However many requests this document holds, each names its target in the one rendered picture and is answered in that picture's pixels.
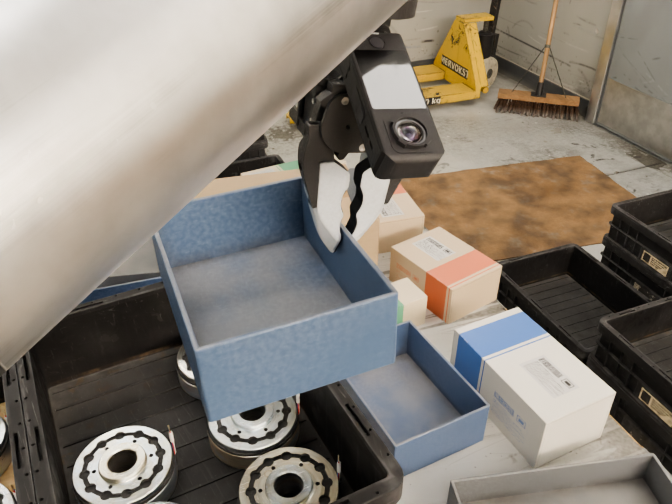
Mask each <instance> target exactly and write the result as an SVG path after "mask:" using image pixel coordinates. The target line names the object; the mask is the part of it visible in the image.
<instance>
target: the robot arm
mask: <svg viewBox="0 0 672 504"><path fill-rule="evenodd" d="M417 3H418V0H0V376H1V375H3V374H4V373H5V372H6V371H7V370H8V369H9V368H10V367H11V366H12V365H13V364H14V363H16V362H17V361H18V360H19V359H20V358H21V357H22V356H23V355H24V354H25V353H26V352H27V351H29V350H30V349H31V348H32V347H33V346H34V345H35V344H36V343H37V342H38V341H39V340H40V339H42V338H43V337H44V336H45V335H46V334H47V333H48V332H49V331H50V330H51V329H52V328H53V327H55V326H56V325H57V324H58V323H59V322H60V321H61V320H62V319H63V318H64V317H65V316H66V315H68V314H69V313H70V312H71V311H72V310H73V309H74V308H75V307H76V306H77V305H78V304H79V303H81V302H82V301H83V300H84V299H85V298H86V297H87V296H88V295H89V294H90V293H91V292H92V291H94V290H95V289H96V288H97V287H98V286H99V285H100V284H101V283H102V282H103V281H104V280H105V279H107V278H108V277H109V276H110V275H111V274H112V273H113V272H114V271H115V270H116V269H117V268H118V267H120V266H121V265H122V264H123V263H124V262H125V261H126V260H127V259H128V258H129V257H130V256H131V255H133V254H134V253H135V252H136V251H137V250H138V249H139V248H140V247H141V246H142V245H143V244H144V243H146V242H147V241H148V240H149V239H150V238H151V237H152V236H153V235H154V234H155V233H156V232H157V231H159V230H160V229H161V228H162V227H163V226H164V225H165V224H166V223H167V222H168V221H169V220H170V219H172V218H173V217H174V216H175V215H176V214H177V213H178V212H179V211H180V210H181V209H182V208H183V207H185V206H186V205H187V204H188V203H189V202H190V201H191V200H192V199H193V198H194V197H195V196H196V195H198V194H199V193H200V192H201V191H202V190H203V189H204V188H205V187H206V186H207V185H208V184H209V183H211V182H212V181H213V180H214V179H215V178H216V177H217V176H218V175H219V174H220V173H221V172H222V171H224V170H225V169H226V168H227V167H228V166H229V165H230V164H231V163H232V162H233V161H234V160H235V159H237V158H238V157H239V156H240V155H241V154H242V153H243V152H244V151H245V150H246V149H247V148H248V147H250V146H251V145H252V144H253V143H254V142H255V141H256V140H257V139H258V138H259V137H260V136H261V135H263V134H264V133H265V132H266V131H267V130H268V129H269V128H270V127H271V126H272V125H273V124H274V123H276V122H277V121H278V120H279V119H280V118H281V117H282V116H283V115H284V114H285V113H286V112H287V111H289V117H290V118H291V119H292V120H293V122H294V123H295V124H296V125H297V129H298V130H299V131H300V133H301V134H302V135H303V138H302V139H301V141H300V142H299V146H298V166H299V171H300V174H301V177H302V180H303V183H304V189H305V193H306V195H307V197H308V202H309V203H308V204H309V208H310V211H311V214H312V218H313V221H314V224H315V227H316V230H317V233H318V235H319V236H320V238H321V240H322V241H323V243H324V244H325V246H326V247H327V248H328V250H329V251H330V252H332V253H333V252H336V250H337V248H338V246H339V244H340V242H341V241H342V236H341V232H340V223H341V221H342V218H343V210H342V207H341V201H342V197H343V195H344V193H345V192H346V190H347V192H348V195H349V198H350V201H351V204H350V207H349V208H350V218H349V220H348V222H347V224H346V226H345V227H346V229H347V230H348V231H349V232H350V233H351V235H352V236H353V237H354V238H355V240H356V241H358V240H359V239H360V238H361V237H362V236H363V234H364V233H365V232H366V231H367V230H368V229H369V227H370V226H371V225H372V224H373V222H374V221H375V220H376V218H377V217H378V216H379V214H380V212H381V211H382V209H383V207H384V206H385V204H388V203H389V201H390V199H391V197H392V196H393V194H394V192H395V190H396V189H397V187H398V185H399V183H400V182H401V180H402V179H405V178H423V177H429V176H430V174H431V173H432V171H433V170H434V168H435V167H436V165H437V164H438V162H439V161H440V159H441V157H442V156H443V154H444V152H445V150H444V147H443V144H442V142H441V139H440V137H439V134H438V131H437V129H436V126H435V123H434V121H433V118H432V115H431V113H430V110H429V108H428V105H427V102H426V100H425V97H424V94H423V92H422V89H421V86H420V84H419V81H418V79H417V76H416V73H415V71H414V68H413V65H412V63H411V60H410V57H409V55H408V52H407V50H406V47H405V44H404V42H403V39H402V37H401V35H400V34H398V33H391V31H390V28H389V27H390V24H391V20H403V19H410V18H413V17H415V14H416V8H417ZM297 102H298V105H297V107H296V106H295V104H296V103H297ZM348 153H361V155H360V160H359V163H358V164H357V165H356V166H355V168H349V170H348V171H347V169H346V168H345V167H344V166H343V165H342V164H341V163H340V162H338V161H337V160H336V159H334V155H335V156H336V157H337V158H338V160H343V159H344V158H345V157H346V156H347V154H348Z"/></svg>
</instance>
